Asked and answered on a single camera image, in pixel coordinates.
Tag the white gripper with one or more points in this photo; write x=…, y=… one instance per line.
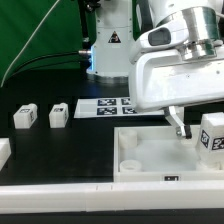
x=160, y=78

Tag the white square tabletop tray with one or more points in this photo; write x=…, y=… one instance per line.
x=155, y=153

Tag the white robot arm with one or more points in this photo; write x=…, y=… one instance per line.
x=119, y=23

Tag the white front fence bar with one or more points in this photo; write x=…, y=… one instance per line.
x=123, y=196

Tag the marker sheet with tags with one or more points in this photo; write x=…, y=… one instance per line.
x=108, y=107

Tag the green backdrop cloth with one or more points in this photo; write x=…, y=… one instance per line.
x=32, y=28

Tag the white left fence block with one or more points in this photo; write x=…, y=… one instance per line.
x=5, y=151

